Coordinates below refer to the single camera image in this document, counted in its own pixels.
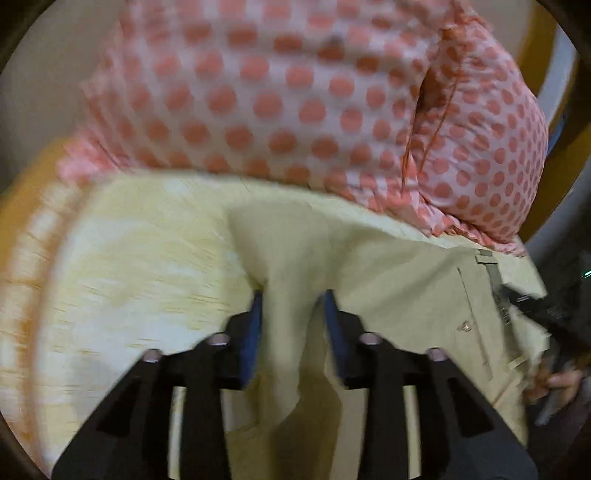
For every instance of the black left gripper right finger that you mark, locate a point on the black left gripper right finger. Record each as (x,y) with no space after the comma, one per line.
(460,434)

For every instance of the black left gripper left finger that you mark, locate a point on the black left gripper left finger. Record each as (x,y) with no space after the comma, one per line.
(127,436)

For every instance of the khaki beige pants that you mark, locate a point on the khaki beige pants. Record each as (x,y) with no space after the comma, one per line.
(296,422)

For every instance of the person's right hand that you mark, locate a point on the person's right hand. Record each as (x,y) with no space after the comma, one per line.
(545,382)

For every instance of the cream patterned bed sheet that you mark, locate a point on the cream patterned bed sheet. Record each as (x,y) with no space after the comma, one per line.
(92,275)

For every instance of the pink polka dot pillow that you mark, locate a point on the pink polka dot pillow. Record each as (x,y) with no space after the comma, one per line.
(408,108)

